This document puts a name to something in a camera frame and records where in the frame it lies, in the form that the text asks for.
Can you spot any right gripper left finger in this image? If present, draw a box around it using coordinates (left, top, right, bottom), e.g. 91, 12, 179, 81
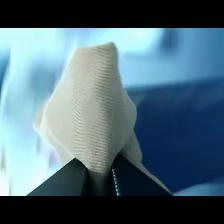
27, 156, 90, 197

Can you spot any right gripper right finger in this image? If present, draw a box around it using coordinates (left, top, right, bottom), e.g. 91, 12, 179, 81
110, 153, 173, 197

